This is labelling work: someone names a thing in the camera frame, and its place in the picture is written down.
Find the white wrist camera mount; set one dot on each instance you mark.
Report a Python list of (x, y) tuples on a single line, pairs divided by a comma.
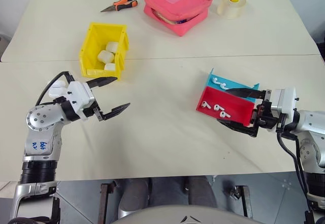
[(285, 102), (77, 94)]

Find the dark grey robot legs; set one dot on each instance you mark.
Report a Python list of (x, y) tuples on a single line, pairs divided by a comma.
[(167, 191)]

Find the rusty metal table leg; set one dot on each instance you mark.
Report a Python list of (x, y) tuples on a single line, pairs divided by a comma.
[(245, 201), (105, 201)]

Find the blue plastic tray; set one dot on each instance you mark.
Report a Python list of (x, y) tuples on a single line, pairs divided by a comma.
[(234, 84)]

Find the pink fabric pouch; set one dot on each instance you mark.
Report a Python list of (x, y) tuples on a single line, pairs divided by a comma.
[(175, 0)]

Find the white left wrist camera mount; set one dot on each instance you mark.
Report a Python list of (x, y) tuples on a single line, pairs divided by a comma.
[(77, 94)]

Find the clear tape roll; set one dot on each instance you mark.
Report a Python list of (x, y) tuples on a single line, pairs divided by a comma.
[(232, 6)]

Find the orange black pliers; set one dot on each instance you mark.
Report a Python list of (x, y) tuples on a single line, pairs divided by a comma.
[(124, 3)]

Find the silver robot torso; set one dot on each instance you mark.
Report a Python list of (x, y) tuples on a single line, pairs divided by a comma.
[(177, 213)]

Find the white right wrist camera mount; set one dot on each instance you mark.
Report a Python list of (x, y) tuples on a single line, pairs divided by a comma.
[(285, 102)]

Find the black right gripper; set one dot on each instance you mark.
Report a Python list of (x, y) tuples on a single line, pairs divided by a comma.
[(265, 118)]

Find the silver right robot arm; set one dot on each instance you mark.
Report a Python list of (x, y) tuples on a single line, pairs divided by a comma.
[(311, 120)]

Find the red plastic tray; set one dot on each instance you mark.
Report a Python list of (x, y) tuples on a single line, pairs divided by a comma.
[(236, 104)]

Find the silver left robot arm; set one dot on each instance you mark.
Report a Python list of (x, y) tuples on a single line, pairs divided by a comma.
[(40, 117)]

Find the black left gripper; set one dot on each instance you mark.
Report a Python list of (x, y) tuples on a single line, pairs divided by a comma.
[(89, 111)]

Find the yellow plastic bin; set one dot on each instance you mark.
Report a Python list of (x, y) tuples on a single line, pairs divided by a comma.
[(87, 53)]

